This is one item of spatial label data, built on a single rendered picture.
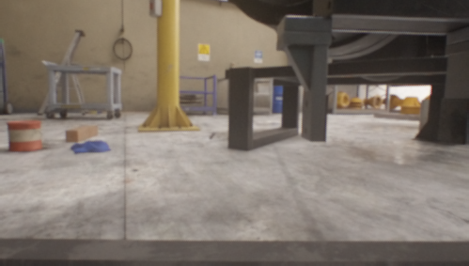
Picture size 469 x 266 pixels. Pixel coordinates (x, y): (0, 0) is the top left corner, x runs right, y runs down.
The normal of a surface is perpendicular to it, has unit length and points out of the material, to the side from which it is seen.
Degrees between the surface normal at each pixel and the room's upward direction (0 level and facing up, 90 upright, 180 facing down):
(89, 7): 90
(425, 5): 90
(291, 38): 90
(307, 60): 90
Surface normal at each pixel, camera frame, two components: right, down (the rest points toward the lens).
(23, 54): 0.41, 0.08
